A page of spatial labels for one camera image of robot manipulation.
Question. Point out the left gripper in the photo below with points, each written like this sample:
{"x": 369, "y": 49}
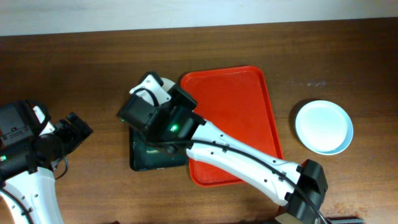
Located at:
{"x": 66, "y": 124}

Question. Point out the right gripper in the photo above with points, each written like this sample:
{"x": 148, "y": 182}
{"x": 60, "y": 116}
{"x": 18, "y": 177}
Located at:
{"x": 179, "y": 93}

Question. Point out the light blue plate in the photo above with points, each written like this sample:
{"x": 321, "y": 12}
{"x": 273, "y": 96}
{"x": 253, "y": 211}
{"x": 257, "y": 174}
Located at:
{"x": 324, "y": 127}

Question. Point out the white plate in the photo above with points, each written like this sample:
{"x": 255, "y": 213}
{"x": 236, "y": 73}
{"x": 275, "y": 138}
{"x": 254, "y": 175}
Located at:
{"x": 167, "y": 84}

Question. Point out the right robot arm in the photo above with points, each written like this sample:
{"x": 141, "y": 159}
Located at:
{"x": 299, "y": 189}

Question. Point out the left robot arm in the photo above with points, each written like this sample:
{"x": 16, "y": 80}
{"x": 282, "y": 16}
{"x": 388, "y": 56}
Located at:
{"x": 28, "y": 188}

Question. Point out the black plastic tray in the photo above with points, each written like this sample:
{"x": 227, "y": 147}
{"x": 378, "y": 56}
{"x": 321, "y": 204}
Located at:
{"x": 143, "y": 157}

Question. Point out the red plastic tray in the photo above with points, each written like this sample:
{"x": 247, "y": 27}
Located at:
{"x": 237, "y": 102}

